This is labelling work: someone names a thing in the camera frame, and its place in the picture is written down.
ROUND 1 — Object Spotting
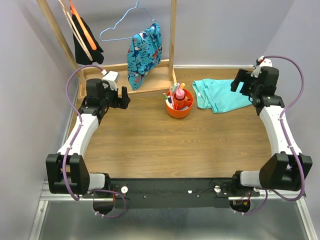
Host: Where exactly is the white marker green cap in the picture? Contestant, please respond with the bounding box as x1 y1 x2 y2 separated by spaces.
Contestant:
163 93 171 103

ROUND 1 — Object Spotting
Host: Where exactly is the orange pen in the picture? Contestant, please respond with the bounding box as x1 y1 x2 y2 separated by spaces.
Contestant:
169 86 173 98

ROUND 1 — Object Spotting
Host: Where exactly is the green grey highlighter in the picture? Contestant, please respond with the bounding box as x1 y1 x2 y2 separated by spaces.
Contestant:
171 83 178 95

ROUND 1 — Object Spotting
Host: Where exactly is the blue capped grey bottle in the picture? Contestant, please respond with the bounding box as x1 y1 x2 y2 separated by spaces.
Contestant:
181 106 190 111

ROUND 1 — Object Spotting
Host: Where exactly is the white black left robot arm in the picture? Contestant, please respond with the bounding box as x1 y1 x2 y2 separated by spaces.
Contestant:
45 78 131 199

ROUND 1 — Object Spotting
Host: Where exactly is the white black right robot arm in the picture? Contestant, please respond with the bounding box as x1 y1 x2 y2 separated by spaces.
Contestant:
230 66 313 196

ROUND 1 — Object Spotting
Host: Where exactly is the teal folded t-shirt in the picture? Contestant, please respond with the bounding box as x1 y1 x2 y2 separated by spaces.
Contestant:
192 78 252 114

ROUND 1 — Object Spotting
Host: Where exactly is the wooden clothes rack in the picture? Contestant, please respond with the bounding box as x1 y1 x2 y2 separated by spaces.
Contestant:
37 0 177 100

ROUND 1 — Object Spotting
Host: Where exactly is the blue patterned hanging shirt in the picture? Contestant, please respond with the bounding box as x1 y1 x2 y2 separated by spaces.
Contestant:
127 22 163 91

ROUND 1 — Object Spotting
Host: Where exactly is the black hanging garment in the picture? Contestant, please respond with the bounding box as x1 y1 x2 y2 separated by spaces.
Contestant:
71 14 105 67

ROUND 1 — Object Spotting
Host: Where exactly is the orange round divided organizer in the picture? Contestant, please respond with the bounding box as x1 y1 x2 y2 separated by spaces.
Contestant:
164 89 194 119

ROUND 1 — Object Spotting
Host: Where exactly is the light wooden hanger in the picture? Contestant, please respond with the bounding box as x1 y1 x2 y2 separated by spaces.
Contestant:
59 0 93 61

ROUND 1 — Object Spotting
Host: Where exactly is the orange plastic hanger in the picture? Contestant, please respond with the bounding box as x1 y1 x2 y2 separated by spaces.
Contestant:
69 0 97 50

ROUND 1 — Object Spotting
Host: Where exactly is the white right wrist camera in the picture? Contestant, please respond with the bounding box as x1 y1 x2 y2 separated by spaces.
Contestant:
250 55 273 78

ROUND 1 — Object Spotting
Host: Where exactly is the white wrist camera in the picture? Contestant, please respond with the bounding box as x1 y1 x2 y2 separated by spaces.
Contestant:
250 55 273 78
101 69 120 90

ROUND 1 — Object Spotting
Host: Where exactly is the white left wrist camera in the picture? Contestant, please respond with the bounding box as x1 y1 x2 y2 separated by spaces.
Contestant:
101 69 120 90

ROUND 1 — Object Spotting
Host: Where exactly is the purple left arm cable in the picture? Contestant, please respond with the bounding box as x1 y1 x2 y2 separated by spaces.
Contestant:
62 65 128 219

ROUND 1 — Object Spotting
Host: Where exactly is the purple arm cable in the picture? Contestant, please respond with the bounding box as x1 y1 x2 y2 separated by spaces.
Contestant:
233 55 306 217
62 65 128 219

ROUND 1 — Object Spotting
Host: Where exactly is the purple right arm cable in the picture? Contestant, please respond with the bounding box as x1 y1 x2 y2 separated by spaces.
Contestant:
233 55 306 217

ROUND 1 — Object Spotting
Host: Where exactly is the light blue wire hanger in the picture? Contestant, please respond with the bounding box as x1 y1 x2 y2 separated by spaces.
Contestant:
99 0 157 42

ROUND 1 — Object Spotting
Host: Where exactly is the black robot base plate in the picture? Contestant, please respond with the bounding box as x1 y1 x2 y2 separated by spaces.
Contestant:
82 177 261 210

